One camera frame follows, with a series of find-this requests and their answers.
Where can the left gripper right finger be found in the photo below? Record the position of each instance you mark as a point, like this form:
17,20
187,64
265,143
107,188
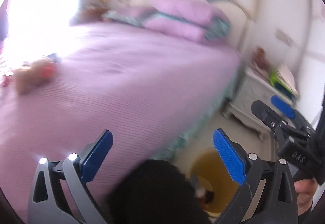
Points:
278,200

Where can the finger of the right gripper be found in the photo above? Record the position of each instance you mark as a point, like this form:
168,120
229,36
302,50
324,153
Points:
273,120
298,120

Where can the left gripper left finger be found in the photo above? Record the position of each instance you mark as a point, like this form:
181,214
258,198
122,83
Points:
47,202

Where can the brown teddy plush toy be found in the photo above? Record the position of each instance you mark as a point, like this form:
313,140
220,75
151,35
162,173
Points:
34,75

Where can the black cloth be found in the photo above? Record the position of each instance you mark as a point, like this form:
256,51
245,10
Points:
209,197

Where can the white tissue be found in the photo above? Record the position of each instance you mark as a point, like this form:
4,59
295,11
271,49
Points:
200,193

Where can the grey blue sock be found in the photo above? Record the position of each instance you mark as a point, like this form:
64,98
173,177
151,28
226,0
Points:
194,181

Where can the red snack wrapper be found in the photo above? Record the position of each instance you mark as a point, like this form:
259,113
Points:
6,79

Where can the yellow plastic trash bin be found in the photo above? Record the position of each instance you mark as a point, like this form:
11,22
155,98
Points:
208,169

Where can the person's right hand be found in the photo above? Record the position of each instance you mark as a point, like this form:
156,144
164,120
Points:
305,189

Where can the items on nightstand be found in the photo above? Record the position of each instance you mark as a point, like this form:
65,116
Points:
281,78

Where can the person's dark trousers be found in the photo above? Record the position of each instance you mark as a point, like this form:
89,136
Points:
155,192

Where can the purple dotted bed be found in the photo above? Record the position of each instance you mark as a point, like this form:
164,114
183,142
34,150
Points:
146,88

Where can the blue white tissue box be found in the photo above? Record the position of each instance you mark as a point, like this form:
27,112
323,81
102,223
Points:
54,58

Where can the purple pillow teal ruffle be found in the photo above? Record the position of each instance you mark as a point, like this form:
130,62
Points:
132,15

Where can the wooden desk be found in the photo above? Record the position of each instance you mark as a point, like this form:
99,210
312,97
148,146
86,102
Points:
85,16

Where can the sliding glass balcony door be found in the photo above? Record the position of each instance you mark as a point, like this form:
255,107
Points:
38,28

